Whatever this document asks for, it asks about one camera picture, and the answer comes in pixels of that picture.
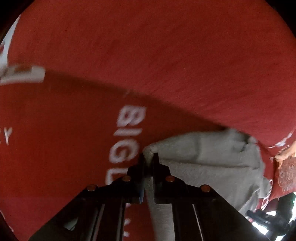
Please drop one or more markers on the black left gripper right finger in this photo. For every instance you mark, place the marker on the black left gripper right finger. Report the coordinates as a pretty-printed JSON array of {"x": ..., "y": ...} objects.
[{"x": 183, "y": 198}]

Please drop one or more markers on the red embroidered pillow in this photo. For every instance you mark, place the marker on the red embroidered pillow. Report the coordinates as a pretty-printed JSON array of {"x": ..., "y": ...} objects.
[{"x": 284, "y": 180}]

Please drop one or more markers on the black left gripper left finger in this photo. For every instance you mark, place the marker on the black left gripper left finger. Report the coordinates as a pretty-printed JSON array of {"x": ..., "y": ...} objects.
[{"x": 111, "y": 200}]

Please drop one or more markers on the grey small garment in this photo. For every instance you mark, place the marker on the grey small garment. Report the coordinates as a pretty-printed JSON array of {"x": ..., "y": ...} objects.
[{"x": 228, "y": 161}]

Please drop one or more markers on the red printed bed cover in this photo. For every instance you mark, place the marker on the red printed bed cover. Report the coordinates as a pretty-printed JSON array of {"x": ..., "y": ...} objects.
[{"x": 87, "y": 85}]

